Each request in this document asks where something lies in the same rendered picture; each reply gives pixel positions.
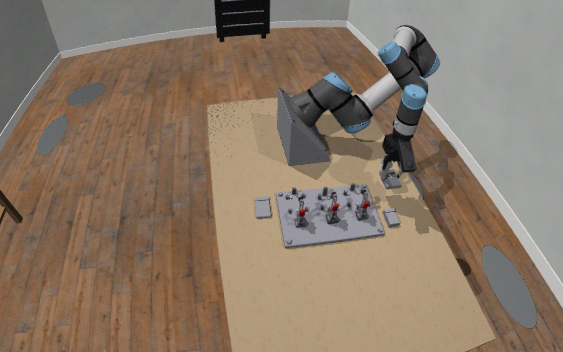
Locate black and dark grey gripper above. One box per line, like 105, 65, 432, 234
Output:
381, 128, 414, 181

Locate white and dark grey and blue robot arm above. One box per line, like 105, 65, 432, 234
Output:
289, 25, 440, 173

